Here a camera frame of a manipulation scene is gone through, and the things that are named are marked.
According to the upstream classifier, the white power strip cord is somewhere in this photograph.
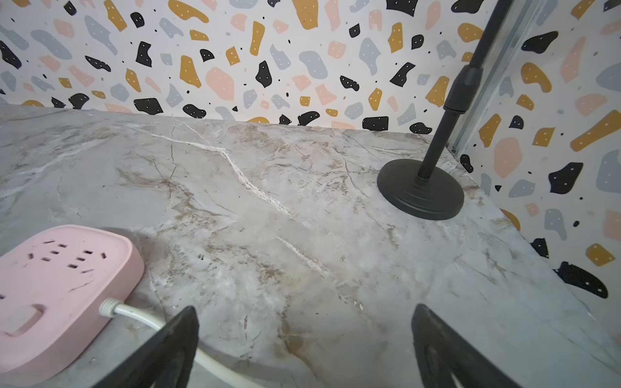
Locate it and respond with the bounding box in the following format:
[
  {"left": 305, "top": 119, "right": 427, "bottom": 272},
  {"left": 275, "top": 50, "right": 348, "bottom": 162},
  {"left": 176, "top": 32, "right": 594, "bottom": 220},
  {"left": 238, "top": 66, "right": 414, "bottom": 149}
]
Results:
[{"left": 99, "top": 297, "right": 263, "bottom": 388}]

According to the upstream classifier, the black microphone stand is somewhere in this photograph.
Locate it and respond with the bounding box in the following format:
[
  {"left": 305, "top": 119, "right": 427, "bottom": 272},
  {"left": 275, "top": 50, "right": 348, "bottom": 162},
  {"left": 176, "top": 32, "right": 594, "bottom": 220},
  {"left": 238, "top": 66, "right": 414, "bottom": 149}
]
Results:
[{"left": 377, "top": 0, "right": 513, "bottom": 221}]

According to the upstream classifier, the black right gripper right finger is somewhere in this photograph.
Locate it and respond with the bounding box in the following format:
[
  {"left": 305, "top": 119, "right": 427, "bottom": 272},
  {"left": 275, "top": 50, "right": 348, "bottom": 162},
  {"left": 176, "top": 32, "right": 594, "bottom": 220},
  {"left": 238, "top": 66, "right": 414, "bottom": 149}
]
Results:
[{"left": 412, "top": 304, "right": 518, "bottom": 387}]

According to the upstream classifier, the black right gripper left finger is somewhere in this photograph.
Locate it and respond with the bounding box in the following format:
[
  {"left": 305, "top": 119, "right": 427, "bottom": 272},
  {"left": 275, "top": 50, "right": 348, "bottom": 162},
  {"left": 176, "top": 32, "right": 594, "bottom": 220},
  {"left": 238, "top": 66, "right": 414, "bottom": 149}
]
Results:
[{"left": 95, "top": 305, "right": 199, "bottom": 387}]

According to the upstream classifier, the pink power strip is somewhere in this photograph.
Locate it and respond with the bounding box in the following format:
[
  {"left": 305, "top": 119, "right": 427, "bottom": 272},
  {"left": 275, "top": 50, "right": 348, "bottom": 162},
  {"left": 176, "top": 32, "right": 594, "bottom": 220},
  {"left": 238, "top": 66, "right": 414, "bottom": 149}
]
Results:
[{"left": 1, "top": 225, "right": 145, "bottom": 386}]

